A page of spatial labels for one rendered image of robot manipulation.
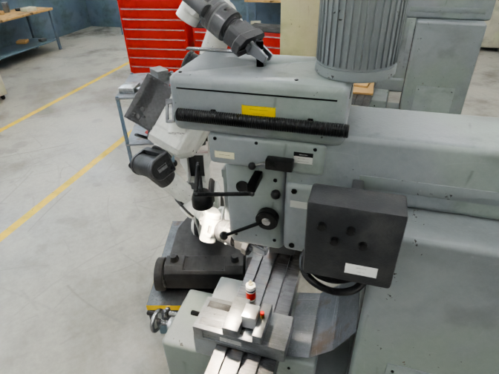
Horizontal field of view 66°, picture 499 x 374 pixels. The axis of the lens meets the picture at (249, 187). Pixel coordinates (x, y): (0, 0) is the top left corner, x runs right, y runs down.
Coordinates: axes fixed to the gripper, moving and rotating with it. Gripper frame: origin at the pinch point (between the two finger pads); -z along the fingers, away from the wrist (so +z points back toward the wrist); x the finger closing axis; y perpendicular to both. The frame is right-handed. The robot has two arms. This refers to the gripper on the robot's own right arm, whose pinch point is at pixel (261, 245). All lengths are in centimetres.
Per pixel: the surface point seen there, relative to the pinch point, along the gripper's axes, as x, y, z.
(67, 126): 199, 128, 416
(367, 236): -28, -43, -41
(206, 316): -21.0, 24.8, 12.1
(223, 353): -27.0, 31.6, 0.7
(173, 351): -24, 57, 31
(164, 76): 219, 37, 244
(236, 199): -11.0, -26.5, 3.0
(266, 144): -10.4, -48.3, -7.0
